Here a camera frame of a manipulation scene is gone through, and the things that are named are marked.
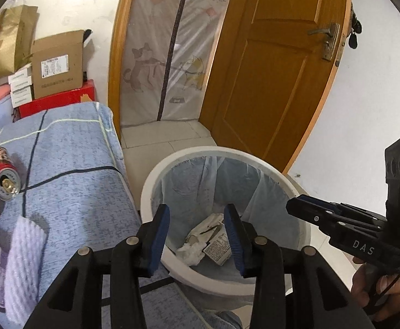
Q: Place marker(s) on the hanging black keys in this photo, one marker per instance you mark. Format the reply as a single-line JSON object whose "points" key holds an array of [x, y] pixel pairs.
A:
{"points": [[355, 28]]}

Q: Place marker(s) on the gold paper gift bag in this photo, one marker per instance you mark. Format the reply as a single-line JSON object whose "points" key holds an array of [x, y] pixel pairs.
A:
{"points": [[17, 26]]}

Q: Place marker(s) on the white foam net sleeve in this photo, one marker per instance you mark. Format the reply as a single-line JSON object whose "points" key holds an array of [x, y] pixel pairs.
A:
{"points": [[21, 283]]}

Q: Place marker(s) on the blue plaid tablecloth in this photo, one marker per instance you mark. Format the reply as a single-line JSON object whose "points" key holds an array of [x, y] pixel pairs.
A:
{"points": [[74, 187]]}

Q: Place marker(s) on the transparent zip door curtain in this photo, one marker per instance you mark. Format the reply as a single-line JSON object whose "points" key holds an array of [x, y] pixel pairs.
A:
{"points": [[167, 59]]}

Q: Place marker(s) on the brown cardboard box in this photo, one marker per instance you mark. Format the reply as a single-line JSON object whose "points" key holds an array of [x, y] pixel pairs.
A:
{"points": [[57, 63]]}

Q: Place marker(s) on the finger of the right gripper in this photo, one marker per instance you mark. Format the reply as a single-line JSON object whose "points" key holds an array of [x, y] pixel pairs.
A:
{"points": [[323, 213]]}

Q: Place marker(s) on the brass door handle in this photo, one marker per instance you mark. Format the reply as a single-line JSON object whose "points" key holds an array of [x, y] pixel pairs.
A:
{"points": [[332, 34]]}

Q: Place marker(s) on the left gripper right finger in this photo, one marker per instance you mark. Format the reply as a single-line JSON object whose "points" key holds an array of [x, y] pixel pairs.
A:
{"points": [[294, 288]]}

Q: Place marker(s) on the stacked white small boxes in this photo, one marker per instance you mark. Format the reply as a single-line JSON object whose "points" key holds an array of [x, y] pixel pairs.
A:
{"points": [[21, 86]]}

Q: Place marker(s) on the crumpled paper trash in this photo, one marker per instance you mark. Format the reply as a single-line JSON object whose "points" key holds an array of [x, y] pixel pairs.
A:
{"points": [[206, 240]]}

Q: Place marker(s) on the red flat gift box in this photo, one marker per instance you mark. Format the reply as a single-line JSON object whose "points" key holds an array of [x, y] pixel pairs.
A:
{"points": [[84, 94]]}

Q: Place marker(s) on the white round trash bin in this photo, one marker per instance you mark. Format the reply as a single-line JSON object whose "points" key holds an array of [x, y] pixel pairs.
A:
{"points": [[197, 184]]}

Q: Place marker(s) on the red cartoon can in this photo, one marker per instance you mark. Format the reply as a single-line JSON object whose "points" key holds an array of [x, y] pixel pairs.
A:
{"points": [[10, 181]]}

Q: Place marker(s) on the wooden door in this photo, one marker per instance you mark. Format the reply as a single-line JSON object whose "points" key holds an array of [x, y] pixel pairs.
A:
{"points": [[268, 82]]}

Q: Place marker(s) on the light blue plastic bucket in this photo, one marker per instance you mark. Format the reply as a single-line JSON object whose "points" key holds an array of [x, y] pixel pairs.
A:
{"points": [[6, 111]]}

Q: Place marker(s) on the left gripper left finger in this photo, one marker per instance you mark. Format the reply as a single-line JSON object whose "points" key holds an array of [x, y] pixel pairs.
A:
{"points": [[75, 297]]}

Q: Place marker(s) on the right hand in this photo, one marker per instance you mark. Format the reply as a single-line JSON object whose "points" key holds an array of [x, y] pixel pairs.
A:
{"points": [[392, 305]]}

